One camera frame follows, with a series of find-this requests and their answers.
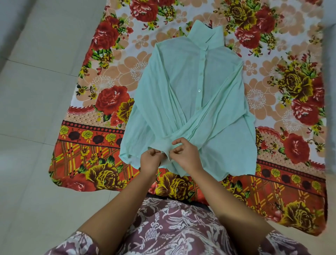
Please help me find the mint green button shirt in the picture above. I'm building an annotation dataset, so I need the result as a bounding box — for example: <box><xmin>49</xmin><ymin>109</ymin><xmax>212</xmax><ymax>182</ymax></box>
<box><xmin>119</xmin><ymin>20</ymin><xmax>258</xmax><ymax>178</ymax></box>

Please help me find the person's right forearm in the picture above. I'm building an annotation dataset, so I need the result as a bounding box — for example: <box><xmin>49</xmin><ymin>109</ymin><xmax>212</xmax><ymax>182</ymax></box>
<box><xmin>188</xmin><ymin>168</ymin><xmax>276</xmax><ymax>255</ymax></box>

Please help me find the person's left hand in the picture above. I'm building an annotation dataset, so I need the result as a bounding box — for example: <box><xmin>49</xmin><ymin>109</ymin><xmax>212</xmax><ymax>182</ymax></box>
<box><xmin>140</xmin><ymin>148</ymin><xmax>167</xmax><ymax>176</ymax></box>

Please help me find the person's right hand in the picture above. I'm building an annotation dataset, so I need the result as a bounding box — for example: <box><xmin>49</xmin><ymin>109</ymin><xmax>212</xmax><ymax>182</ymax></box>
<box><xmin>169</xmin><ymin>137</ymin><xmax>205</xmax><ymax>175</ymax></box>

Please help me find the floral red orange bedsheet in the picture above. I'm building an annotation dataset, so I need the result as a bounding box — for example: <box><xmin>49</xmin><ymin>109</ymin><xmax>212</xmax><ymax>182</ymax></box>
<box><xmin>48</xmin><ymin>0</ymin><xmax>328</xmax><ymax>236</ymax></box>

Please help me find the maroon white patterned dress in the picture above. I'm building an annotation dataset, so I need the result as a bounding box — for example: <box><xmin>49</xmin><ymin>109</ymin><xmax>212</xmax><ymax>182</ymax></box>
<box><xmin>45</xmin><ymin>197</ymin><xmax>312</xmax><ymax>255</ymax></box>

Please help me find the person's left forearm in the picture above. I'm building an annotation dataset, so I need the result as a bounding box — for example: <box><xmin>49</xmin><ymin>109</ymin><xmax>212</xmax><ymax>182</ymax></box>
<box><xmin>76</xmin><ymin>169</ymin><xmax>158</xmax><ymax>255</ymax></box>

